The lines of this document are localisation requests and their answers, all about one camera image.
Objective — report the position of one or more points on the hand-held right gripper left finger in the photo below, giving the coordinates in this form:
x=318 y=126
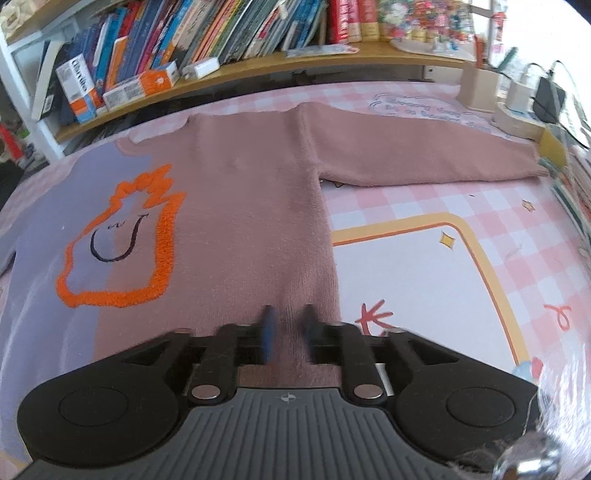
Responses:
x=268 y=333

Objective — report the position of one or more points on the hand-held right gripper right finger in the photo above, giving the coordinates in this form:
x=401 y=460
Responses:
x=308 y=325

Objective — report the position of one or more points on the pink and purple sweater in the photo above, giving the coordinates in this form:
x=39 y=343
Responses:
x=240 y=198

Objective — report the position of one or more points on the pink checkered printed mat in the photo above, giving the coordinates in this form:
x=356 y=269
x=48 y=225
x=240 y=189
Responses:
x=415 y=286

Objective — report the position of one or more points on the shiny metal knob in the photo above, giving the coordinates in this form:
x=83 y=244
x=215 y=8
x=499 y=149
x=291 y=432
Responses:
x=524 y=459

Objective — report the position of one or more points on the wooden bookshelf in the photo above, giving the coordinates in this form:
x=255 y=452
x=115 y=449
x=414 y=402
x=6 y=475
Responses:
x=258 y=74

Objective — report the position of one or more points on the white tube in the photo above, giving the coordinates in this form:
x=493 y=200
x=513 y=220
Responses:
x=202 y=68

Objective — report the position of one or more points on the light printed paper sheet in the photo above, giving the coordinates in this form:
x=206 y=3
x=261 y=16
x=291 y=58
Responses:
x=323 y=50

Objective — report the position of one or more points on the long white orange box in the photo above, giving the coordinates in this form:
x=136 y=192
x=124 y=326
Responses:
x=138 y=85

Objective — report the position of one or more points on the white power strip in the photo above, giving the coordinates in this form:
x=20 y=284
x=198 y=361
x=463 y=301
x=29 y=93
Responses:
x=515 y=122

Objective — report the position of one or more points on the beige pen holder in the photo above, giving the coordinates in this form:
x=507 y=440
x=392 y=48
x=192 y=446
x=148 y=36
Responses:
x=480 y=90

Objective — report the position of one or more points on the white blue orange box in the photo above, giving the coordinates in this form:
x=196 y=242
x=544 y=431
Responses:
x=79 y=90

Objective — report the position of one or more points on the white plug adapter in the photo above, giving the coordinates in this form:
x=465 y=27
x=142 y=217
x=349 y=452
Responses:
x=519 y=97

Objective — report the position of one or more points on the row of colourful books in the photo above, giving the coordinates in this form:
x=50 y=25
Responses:
x=207 y=27

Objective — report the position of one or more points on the group of colourful toy figures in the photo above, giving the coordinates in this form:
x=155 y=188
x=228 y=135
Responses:
x=420 y=21

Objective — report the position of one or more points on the black power adapter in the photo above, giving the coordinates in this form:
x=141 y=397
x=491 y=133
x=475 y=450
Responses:
x=549 y=97

